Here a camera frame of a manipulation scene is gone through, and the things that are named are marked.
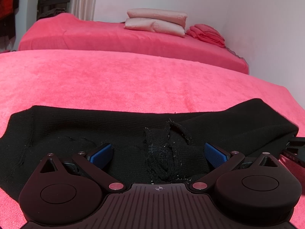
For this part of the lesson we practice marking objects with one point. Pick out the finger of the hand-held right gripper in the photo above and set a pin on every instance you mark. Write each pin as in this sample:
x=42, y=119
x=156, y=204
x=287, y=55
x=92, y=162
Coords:
x=296, y=143

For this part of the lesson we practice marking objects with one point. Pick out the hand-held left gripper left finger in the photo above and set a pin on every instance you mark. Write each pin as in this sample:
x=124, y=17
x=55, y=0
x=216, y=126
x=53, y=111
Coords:
x=101, y=155

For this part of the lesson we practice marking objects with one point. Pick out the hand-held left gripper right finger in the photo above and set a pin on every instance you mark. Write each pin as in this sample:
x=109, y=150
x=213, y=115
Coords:
x=215, y=153

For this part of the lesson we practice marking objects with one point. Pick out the black knit pants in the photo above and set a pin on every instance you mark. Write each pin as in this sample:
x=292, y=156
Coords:
x=95, y=128

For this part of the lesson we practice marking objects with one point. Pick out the grey lace bed trim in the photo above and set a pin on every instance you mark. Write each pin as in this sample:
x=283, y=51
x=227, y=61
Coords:
x=236, y=53

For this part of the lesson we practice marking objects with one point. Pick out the far bed with pink cover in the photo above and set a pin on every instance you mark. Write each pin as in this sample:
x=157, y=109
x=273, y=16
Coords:
x=107, y=37

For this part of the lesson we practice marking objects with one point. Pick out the folded red blanket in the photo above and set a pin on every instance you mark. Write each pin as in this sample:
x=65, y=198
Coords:
x=206, y=34

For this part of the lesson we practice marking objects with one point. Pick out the dark cloth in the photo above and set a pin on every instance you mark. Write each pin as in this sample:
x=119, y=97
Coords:
x=51, y=13

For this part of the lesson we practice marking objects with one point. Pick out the red jacket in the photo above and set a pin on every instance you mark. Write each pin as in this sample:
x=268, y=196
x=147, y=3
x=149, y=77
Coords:
x=5, y=1

